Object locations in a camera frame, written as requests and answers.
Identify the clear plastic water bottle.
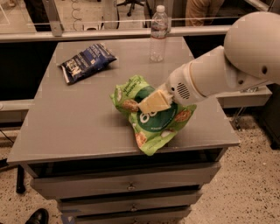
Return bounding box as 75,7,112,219
150,5,168,62

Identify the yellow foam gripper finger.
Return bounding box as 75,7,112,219
138,89,172,114

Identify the black stand leg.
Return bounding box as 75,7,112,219
16,165,25,194

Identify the black office chair base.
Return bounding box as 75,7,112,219
116,0,145,17

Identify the metal railing frame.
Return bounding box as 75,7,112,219
0,0,280,110

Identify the grey drawer cabinet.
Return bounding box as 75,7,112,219
8,37,238,224

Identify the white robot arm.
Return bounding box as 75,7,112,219
138,11,280,114

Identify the green rice chip bag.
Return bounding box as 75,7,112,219
110,75,197,156

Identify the blue chip bag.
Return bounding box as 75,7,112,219
60,43,116,85

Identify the black shoe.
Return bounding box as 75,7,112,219
25,208,49,224

